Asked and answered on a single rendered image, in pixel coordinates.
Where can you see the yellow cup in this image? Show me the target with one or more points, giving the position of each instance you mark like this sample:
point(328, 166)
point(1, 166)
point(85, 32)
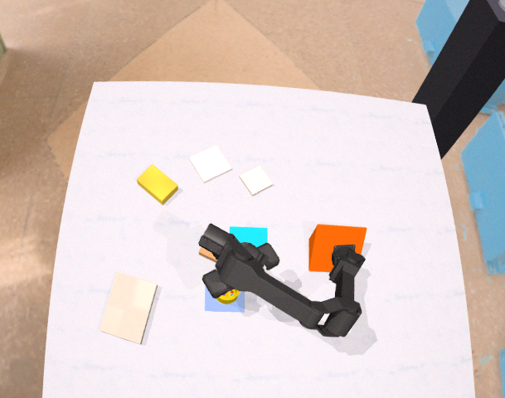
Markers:
point(228, 298)

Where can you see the white flat square pad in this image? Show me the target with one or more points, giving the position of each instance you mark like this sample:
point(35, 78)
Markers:
point(210, 163)
point(256, 180)

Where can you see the yellow rectangular block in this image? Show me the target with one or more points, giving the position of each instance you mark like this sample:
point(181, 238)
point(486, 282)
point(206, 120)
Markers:
point(157, 184)

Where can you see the light orange wooden bar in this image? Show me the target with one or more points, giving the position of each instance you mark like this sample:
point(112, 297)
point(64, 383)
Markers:
point(207, 254)

